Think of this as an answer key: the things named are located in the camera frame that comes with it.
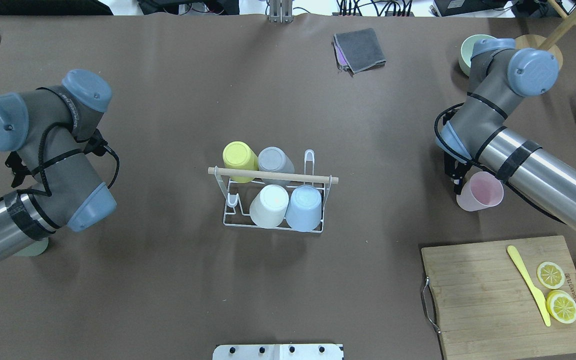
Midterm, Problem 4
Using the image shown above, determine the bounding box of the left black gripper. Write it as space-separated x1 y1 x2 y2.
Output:
84 129 109 157

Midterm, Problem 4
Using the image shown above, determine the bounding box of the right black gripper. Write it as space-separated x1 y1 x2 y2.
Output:
444 152 471 195

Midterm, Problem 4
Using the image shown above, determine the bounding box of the pink plastic cup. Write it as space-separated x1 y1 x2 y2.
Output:
455 171 505 212

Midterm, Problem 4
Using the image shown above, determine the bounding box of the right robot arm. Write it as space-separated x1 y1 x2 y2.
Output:
435 38 576 231

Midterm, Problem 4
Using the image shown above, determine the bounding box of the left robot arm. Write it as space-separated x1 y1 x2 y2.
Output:
0 69 117 262

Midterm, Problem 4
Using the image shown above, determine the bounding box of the yellow plastic cup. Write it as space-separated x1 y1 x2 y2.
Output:
222 141 259 171

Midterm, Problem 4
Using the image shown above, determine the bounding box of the light blue plastic cup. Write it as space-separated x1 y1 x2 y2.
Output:
285 184 322 232

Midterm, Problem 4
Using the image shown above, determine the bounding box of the wooden cup tree stand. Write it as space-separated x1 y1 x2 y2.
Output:
515 0 576 69

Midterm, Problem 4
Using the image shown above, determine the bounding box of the grey plastic cup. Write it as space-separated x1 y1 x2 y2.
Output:
258 146 295 174

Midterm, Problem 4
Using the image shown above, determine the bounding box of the cream white plastic cup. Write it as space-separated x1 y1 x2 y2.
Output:
249 184 290 229

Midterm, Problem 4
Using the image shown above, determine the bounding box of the mint green bowl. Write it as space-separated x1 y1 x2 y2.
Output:
458 34 495 77

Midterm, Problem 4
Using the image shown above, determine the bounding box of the bamboo cutting board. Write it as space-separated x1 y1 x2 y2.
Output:
421 235 576 360

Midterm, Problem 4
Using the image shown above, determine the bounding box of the lemon slice near knife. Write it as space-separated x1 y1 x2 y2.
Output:
535 260 565 290

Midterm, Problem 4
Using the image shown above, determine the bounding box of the yellow plastic knife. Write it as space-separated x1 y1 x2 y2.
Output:
506 244 552 327

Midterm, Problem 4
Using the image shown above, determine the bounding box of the lemon slice far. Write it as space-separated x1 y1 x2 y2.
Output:
545 289 576 324

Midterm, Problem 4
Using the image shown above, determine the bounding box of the grey folded cloth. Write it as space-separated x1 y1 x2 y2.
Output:
333 28 386 74

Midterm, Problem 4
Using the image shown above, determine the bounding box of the white wire cup rack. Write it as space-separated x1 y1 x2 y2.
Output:
207 149 339 234

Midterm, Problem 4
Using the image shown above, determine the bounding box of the aluminium frame post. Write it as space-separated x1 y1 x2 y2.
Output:
267 0 294 24

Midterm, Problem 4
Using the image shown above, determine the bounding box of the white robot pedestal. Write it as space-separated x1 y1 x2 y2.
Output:
212 343 345 360

